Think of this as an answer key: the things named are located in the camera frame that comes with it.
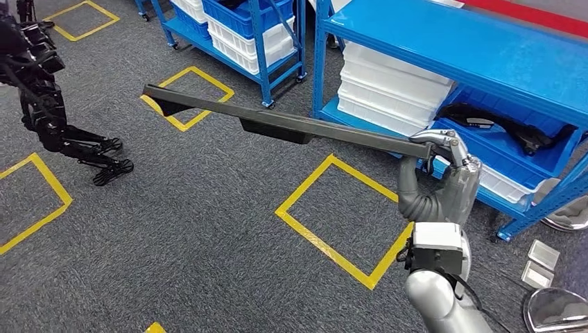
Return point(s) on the black humanoid robot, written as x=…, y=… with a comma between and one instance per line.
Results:
x=46, y=124

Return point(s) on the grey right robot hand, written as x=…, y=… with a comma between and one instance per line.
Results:
x=459, y=193

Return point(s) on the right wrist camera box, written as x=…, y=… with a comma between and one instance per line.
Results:
x=436, y=239

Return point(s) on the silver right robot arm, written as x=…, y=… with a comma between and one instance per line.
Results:
x=432, y=303

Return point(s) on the white floor socket box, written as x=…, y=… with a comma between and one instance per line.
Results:
x=544, y=255
x=536, y=275

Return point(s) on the red barrier belt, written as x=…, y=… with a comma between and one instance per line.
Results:
x=542, y=18

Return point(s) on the blue metal shelf rack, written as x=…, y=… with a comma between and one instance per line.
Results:
x=262, y=46
x=459, y=50

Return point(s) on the long black plastic part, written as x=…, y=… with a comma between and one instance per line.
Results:
x=275, y=122

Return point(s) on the black parts in crate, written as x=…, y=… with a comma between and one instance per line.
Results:
x=528, y=133

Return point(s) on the blue plastic crate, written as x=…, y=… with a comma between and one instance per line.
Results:
x=500, y=151
x=229, y=20
x=190, y=27

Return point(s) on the white plastic crate stack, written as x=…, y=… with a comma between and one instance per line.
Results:
x=390, y=87
x=239, y=48

